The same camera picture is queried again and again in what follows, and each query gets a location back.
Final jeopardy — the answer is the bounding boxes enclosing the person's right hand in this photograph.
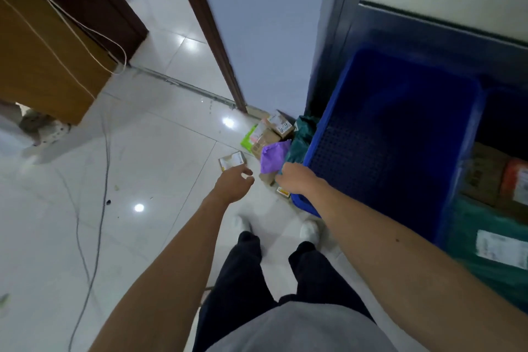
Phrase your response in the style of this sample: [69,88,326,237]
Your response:
[275,163,328,196]

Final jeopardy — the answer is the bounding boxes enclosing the person's left hand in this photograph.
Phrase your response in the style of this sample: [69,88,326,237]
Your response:
[208,164,255,205]

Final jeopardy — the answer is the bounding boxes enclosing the person's right forearm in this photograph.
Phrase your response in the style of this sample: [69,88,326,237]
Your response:
[315,183,528,352]

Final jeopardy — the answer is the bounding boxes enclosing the person's left forearm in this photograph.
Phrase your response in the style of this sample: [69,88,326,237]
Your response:
[89,193,232,352]

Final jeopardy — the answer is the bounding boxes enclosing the purple parcel bag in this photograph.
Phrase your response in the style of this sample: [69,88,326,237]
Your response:
[260,140,292,175]

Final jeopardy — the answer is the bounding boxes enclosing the small white box parcel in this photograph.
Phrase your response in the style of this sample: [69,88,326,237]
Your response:
[218,151,247,171]

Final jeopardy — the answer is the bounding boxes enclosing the light green packet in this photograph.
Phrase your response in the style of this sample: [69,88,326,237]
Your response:
[241,125,259,150]

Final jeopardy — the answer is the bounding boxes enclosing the brown taped cardboard parcel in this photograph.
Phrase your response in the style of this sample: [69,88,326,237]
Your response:
[249,121,282,160]

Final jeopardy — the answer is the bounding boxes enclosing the dark green parcel bag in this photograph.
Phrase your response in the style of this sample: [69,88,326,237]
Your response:
[284,115,321,165]

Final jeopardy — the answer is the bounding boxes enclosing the small labelled cardboard box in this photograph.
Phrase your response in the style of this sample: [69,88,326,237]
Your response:
[267,110,295,139]

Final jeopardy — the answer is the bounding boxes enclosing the person's white right shoe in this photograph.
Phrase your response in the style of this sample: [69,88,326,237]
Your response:
[299,219,321,246]

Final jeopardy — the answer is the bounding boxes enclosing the person's dark trousers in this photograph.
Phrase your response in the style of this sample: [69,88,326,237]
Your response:
[192,231,377,352]

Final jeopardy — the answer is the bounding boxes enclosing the metal door threshold strip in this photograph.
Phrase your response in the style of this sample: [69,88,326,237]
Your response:
[127,65,248,112]

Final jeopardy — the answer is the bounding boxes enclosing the empty blue plastic crate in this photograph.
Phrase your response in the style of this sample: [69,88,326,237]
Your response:
[290,48,484,246]

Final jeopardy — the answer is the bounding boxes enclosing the brown wooden door jamb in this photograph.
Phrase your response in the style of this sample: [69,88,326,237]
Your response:
[166,0,248,114]

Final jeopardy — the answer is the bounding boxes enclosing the person's grey shirt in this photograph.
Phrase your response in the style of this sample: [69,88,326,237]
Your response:
[205,302,397,352]

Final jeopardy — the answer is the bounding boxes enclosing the green parcel bag white label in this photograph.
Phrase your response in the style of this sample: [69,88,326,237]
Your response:
[447,197,528,314]

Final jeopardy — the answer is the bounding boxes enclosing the blue crate with parcels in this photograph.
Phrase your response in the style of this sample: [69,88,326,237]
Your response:
[437,86,528,315]

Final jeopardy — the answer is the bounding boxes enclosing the orange parcel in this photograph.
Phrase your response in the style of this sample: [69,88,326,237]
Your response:
[500,158,528,210]

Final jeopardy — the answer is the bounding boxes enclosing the grey floor cable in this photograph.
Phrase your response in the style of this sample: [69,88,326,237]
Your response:
[56,114,113,352]

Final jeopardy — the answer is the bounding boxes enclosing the dark blue metal frame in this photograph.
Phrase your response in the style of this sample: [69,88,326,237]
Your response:
[304,0,528,119]

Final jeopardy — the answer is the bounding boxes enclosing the white cable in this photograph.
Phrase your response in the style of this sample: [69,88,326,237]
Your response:
[0,0,127,101]

